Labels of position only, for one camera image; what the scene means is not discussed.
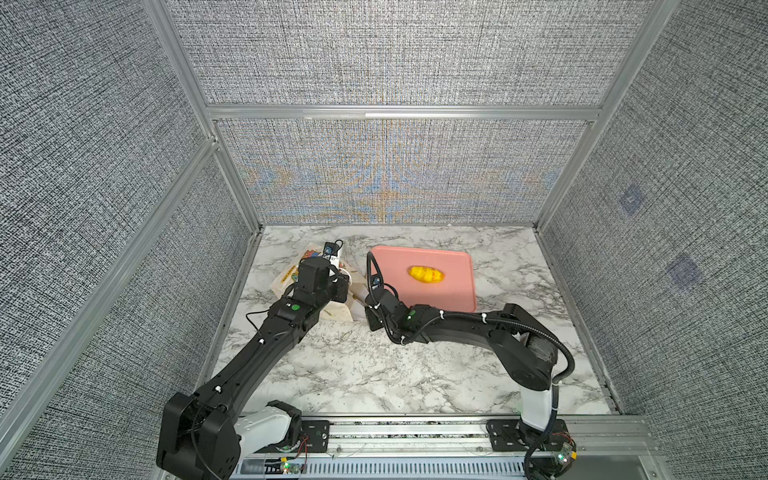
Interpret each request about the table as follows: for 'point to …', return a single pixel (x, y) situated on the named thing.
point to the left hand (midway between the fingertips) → (342, 274)
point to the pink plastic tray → (456, 293)
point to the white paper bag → (347, 310)
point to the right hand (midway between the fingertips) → (371, 306)
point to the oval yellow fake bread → (425, 274)
